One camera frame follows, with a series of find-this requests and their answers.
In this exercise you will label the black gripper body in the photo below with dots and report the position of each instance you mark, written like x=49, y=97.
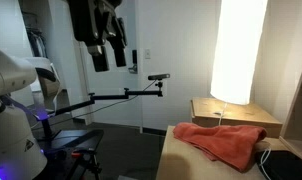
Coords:
x=87, y=20

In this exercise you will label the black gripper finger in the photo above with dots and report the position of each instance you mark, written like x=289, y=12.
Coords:
x=119, y=50
x=99, y=60

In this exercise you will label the orange towel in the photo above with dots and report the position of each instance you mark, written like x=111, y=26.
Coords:
x=224, y=143

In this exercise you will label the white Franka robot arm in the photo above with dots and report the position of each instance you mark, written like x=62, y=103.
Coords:
x=11, y=133

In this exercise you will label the white door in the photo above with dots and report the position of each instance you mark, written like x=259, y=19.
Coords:
x=101, y=86

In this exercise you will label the white chair with black trim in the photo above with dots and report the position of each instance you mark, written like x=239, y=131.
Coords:
x=46, y=73

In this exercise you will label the hanging clothes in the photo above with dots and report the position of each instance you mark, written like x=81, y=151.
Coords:
x=37, y=43

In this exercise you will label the cardboard box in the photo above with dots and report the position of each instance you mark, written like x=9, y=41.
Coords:
x=51, y=88

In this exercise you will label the black workbench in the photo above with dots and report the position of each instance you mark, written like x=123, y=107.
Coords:
x=74, y=140

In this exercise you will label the tall white floor lamp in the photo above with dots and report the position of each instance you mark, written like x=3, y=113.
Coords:
x=237, y=50

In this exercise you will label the low wooden box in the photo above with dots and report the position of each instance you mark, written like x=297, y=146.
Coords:
x=244, y=116

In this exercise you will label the wooden shelf unit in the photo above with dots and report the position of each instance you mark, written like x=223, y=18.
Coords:
x=299, y=110

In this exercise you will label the black bag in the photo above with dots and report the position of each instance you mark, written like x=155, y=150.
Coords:
x=287, y=166

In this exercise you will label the white light switch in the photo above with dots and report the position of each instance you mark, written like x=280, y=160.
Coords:
x=147, y=54

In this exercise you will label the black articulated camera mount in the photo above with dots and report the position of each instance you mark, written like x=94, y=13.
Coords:
x=107, y=97

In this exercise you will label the black stereo camera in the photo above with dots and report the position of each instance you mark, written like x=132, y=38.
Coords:
x=158, y=77

